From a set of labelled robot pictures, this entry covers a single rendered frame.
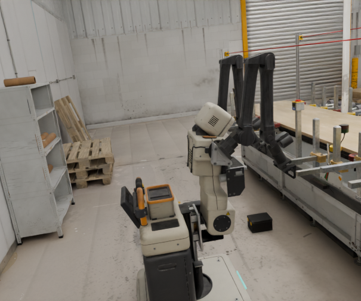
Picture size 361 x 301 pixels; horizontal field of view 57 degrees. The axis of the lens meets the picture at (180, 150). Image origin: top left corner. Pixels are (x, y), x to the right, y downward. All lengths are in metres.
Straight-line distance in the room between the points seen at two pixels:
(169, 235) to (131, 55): 8.20
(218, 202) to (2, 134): 2.29
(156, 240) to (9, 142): 2.14
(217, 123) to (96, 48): 8.09
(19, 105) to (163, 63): 6.70
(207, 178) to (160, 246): 0.45
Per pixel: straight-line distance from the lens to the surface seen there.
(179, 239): 1.75
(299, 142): 2.87
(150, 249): 1.76
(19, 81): 3.95
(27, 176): 3.57
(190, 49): 9.83
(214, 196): 1.87
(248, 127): 1.64
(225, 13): 10.15
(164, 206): 1.84
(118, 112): 9.73
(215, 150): 1.64
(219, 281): 2.26
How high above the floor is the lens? 1.64
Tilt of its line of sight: 15 degrees down
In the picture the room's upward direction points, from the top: 6 degrees counter-clockwise
